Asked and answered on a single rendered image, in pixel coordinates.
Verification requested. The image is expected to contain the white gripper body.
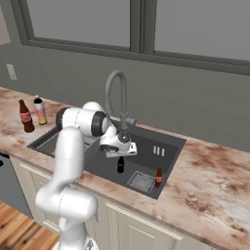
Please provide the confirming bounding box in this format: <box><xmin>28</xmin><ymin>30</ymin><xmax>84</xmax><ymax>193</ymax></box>
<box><xmin>105</xmin><ymin>148</ymin><xmax>139</xmax><ymax>159</ymax></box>

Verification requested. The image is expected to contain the small dark bottle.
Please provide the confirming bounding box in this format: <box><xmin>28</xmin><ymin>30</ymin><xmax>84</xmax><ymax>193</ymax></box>
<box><xmin>116</xmin><ymin>155</ymin><xmax>126</xmax><ymax>174</ymax></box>

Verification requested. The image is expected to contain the dark grey sink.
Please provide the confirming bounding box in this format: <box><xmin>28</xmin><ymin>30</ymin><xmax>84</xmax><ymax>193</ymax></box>
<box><xmin>26</xmin><ymin>120</ymin><xmax>188</xmax><ymax>200</ymax></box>

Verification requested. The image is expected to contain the small brown bottle red label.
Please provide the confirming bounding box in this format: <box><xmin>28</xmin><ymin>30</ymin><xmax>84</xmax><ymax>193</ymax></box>
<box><xmin>154</xmin><ymin>167</ymin><xmax>163</xmax><ymax>189</ymax></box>

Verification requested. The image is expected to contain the large pink yellow bottle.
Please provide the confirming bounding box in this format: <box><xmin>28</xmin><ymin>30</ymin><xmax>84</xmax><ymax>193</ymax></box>
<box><xmin>33</xmin><ymin>95</ymin><xmax>49</xmax><ymax>126</ymax></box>

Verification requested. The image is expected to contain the large brown bottle red label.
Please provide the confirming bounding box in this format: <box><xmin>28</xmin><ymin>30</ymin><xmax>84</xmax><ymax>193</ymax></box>
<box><xmin>18</xmin><ymin>99</ymin><xmax>36</xmax><ymax>134</ymax></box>

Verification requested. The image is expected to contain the grey arched tap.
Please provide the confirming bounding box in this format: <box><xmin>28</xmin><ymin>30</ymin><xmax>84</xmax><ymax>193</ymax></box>
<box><xmin>103</xmin><ymin>69</ymin><xmax>138</xmax><ymax>132</ymax></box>

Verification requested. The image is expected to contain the cream cupboard door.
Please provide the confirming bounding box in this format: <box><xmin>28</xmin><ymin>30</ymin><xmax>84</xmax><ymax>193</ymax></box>
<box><xmin>104</xmin><ymin>200</ymin><xmax>184</xmax><ymax>250</ymax></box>
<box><xmin>9</xmin><ymin>156</ymin><xmax>63</xmax><ymax>236</ymax></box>

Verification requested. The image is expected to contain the dark grey dishwasher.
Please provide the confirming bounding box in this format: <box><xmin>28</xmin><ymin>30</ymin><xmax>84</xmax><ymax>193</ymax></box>
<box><xmin>0</xmin><ymin>151</ymin><xmax>34</xmax><ymax>220</ymax></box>

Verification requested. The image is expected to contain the grey framed window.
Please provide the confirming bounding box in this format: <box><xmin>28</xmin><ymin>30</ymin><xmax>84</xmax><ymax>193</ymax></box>
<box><xmin>9</xmin><ymin>0</ymin><xmax>250</xmax><ymax>76</ymax></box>

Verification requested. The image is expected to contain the white wall socket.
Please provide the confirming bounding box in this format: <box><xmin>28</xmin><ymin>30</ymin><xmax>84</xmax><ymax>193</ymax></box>
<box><xmin>5</xmin><ymin>62</ymin><xmax>19</xmax><ymax>82</ymax></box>

